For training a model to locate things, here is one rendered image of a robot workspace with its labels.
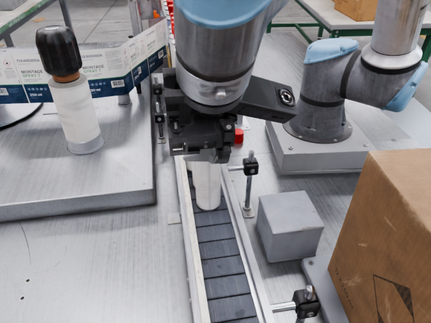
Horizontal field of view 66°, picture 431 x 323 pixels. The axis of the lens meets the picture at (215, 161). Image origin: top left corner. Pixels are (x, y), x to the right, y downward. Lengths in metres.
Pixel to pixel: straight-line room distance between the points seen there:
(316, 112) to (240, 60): 0.62
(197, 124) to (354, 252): 0.31
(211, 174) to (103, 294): 0.29
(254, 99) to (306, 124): 0.53
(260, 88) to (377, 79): 0.43
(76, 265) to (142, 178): 0.23
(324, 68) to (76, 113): 0.59
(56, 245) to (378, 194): 0.60
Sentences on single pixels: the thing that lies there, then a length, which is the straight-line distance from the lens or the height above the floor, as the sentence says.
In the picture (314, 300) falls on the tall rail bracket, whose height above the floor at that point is 0.97.
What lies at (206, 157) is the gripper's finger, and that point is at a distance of 0.49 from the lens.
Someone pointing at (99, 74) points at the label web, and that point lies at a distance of 1.05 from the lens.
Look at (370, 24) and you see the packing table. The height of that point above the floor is 0.78.
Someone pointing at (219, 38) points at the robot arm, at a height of 1.30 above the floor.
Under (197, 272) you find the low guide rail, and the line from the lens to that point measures 0.56.
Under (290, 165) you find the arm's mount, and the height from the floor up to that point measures 0.86.
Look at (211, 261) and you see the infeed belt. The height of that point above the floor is 0.88.
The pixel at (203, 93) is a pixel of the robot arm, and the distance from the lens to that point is 0.31.
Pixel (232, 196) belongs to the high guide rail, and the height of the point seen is 0.96.
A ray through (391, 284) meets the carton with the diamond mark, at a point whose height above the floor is 1.01.
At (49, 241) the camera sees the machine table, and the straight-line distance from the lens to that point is 0.78.
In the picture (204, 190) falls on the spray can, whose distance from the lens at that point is 0.65.
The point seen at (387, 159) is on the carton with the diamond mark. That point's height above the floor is 1.12.
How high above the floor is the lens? 1.38
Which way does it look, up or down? 38 degrees down
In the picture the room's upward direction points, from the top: straight up
